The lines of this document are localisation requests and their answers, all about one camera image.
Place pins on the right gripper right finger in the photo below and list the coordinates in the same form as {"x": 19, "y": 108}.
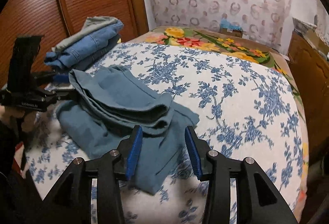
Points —
{"x": 257, "y": 198}

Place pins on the cardboard box blue contents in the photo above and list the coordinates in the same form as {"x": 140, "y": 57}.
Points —
{"x": 230, "y": 29}

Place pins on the blue floral white bedsheet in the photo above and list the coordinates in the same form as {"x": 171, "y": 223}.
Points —
{"x": 245, "y": 109}

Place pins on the teal pants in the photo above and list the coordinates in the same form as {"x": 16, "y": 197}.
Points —
{"x": 106, "y": 108}

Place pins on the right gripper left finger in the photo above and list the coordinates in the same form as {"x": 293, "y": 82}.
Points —
{"x": 69, "y": 200}

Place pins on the blue denim jeans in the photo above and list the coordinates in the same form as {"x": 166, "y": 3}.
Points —
{"x": 86, "y": 51}

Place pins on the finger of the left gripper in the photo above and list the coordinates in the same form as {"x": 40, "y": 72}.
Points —
{"x": 60, "y": 94}
{"x": 50, "y": 77}

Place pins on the colourful floral blanket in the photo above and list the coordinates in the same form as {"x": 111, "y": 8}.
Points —
{"x": 243, "y": 49}

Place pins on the grey folded garment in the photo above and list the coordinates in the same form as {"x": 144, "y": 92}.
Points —
{"x": 91, "y": 24}

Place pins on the left hand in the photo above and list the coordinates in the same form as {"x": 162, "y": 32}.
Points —
{"x": 12, "y": 116}

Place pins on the wooden louvred wardrobe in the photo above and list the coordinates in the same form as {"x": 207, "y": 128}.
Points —
{"x": 64, "y": 8}

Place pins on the wooden sideboard cabinet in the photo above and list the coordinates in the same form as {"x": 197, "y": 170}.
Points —
{"x": 310, "y": 72}

